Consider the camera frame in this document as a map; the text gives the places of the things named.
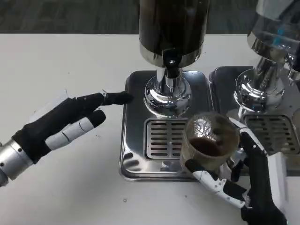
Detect steel drain grid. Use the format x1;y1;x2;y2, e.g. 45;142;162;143
242;114;300;157
145;118;189;160

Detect black dispenser tap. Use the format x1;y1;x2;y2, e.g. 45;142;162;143
163;48;183;91
287;53;300;87

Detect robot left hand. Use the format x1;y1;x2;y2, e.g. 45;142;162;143
11;90;135;165

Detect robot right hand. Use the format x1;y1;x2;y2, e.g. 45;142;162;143
185;118;288;225

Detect clear ribbed glass cup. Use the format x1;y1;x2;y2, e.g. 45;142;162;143
180;112;241;173

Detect clear drink dispenser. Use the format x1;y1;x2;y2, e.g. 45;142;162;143
234;0;300;113

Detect steel drip tray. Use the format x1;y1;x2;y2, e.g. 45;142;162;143
119;69;213;183
208;66;300;177

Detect dark drink dispenser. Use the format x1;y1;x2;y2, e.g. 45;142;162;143
138;0;210;117

